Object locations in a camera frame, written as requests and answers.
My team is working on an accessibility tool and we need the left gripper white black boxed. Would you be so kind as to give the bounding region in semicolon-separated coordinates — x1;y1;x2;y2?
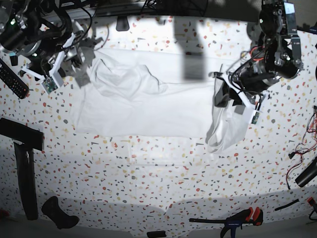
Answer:
209;72;269;124

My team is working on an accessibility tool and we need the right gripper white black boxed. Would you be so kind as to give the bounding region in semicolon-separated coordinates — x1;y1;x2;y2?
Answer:
21;21;84;94

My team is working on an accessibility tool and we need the white T-shirt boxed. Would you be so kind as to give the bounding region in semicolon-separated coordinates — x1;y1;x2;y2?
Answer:
71;47;248;153

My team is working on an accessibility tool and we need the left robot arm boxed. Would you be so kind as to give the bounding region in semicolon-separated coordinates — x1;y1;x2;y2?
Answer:
212;0;303;124

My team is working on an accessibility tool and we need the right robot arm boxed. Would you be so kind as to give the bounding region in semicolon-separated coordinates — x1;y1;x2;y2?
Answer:
0;0;88;99

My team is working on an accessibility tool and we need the blue highlighter pen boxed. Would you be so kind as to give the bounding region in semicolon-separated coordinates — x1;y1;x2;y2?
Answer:
9;53;18;66

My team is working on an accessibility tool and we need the black remote control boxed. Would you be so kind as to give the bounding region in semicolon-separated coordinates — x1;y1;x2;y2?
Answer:
0;60;29;99

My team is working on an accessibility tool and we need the black cylinder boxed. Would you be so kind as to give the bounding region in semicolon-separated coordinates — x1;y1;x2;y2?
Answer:
295;158;317;187

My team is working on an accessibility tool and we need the terrazzo pattern tablecloth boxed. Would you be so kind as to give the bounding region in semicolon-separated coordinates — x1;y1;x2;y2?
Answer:
0;16;317;237

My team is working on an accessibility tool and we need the black and red bar clamp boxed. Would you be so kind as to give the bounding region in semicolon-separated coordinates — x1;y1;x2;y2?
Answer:
189;207;264;238

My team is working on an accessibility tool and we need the small red black connector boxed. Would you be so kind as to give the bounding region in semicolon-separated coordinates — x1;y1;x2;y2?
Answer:
307;197;316;206

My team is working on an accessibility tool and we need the black game controller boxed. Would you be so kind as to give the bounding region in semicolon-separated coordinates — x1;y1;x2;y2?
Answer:
41;196;80;230

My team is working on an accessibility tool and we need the small black box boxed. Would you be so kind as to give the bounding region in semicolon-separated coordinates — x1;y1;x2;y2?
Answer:
147;231;166;238

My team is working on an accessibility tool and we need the red and black wire bundle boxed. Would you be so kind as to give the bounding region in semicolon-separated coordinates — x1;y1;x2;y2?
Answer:
286;105;317;190

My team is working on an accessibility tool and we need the black cable piece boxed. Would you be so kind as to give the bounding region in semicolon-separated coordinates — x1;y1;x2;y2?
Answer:
274;198;300;212

